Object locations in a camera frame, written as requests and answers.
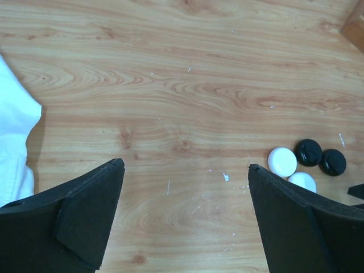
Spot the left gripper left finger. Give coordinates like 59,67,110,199
1,158,125,272

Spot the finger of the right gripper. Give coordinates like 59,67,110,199
348,184,364,197

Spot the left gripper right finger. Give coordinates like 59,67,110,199
248,164,363,272

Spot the white cloth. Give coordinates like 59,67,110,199
1,59,42,206

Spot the white charging case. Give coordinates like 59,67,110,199
288,172,317,193
267,147,297,177

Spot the wooden compartment tray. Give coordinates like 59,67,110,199
340,10,363,53

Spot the black charging case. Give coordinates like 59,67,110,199
294,139,323,167
319,149,346,176

